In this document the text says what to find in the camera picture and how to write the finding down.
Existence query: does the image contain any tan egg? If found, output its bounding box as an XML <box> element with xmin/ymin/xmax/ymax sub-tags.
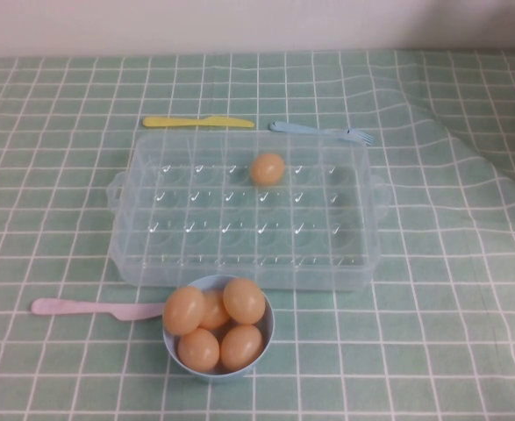
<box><xmin>162</xmin><ymin>286</ymin><xmax>206</xmax><ymax>337</ymax></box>
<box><xmin>250</xmin><ymin>152</ymin><xmax>286</xmax><ymax>185</ymax></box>
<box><xmin>219</xmin><ymin>324</ymin><xmax>265</xmax><ymax>372</ymax></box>
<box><xmin>197</xmin><ymin>289</ymin><xmax>232</xmax><ymax>331</ymax></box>
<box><xmin>222</xmin><ymin>277</ymin><xmax>267</xmax><ymax>325</ymax></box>
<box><xmin>177</xmin><ymin>327</ymin><xmax>221</xmax><ymax>372</ymax></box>

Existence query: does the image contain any light blue plastic fork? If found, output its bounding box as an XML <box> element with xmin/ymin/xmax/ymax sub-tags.
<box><xmin>268</xmin><ymin>120</ymin><xmax>376</xmax><ymax>146</ymax></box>

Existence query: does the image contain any pink plastic knife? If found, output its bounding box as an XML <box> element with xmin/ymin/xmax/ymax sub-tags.
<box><xmin>30</xmin><ymin>297</ymin><xmax>167</xmax><ymax>322</ymax></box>

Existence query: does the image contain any clear plastic egg box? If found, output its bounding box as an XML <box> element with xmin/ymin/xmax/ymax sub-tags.
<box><xmin>106</xmin><ymin>132</ymin><xmax>393</xmax><ymax>294</ymax></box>

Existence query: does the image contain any light blue bowl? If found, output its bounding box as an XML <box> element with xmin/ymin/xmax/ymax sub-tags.
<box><xmin>162</xmin><ymin>275</ymin><xmax>276</xmax><ymax>386</ymax></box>

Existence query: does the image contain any green checkered tablecloth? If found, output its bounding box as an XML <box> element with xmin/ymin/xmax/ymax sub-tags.
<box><xmin>0</xmin><ymin>47</ymin><xmax>515</xmax><ymax>421</ymax></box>

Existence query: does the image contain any yellow plastic knife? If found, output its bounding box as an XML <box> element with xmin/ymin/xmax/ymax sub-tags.
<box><xmin>142</xmin><ymin>115</ymin><xmax>255</xmax><ymax>129</ymax></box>

